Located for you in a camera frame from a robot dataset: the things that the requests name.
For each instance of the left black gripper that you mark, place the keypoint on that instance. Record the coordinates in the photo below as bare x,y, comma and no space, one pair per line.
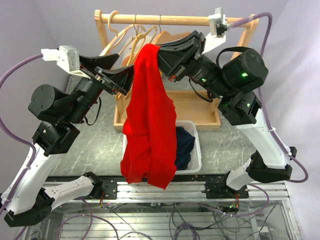
120,80

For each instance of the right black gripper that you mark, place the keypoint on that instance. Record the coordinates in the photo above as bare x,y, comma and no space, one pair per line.
173,55

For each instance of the wooden hanger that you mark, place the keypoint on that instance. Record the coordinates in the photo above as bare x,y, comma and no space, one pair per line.
166,37
142,35
109,36

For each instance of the navy blue t shirt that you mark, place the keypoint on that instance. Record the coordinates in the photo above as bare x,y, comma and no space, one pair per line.
185,145

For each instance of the red t shirt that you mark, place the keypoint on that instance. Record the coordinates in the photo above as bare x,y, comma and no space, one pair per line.
148,95

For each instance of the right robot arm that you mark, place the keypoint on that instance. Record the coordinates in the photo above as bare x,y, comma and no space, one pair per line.
233,84

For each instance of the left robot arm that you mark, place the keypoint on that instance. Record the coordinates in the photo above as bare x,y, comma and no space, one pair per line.
27,202

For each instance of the wooden clothes rack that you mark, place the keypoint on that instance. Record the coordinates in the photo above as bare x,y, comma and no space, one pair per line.
205,116

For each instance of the white plastic basket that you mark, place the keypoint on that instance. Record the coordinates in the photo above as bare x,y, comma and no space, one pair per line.
196,150

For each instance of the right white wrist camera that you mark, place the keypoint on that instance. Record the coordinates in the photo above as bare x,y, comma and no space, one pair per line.
217,28

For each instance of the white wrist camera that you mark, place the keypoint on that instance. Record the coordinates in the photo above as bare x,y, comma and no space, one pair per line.
217,28
66,57

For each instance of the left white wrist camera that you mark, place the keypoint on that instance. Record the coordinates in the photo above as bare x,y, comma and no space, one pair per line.
66,57

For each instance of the aluminium mounting rail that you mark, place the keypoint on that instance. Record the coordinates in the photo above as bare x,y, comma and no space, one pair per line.
193,191

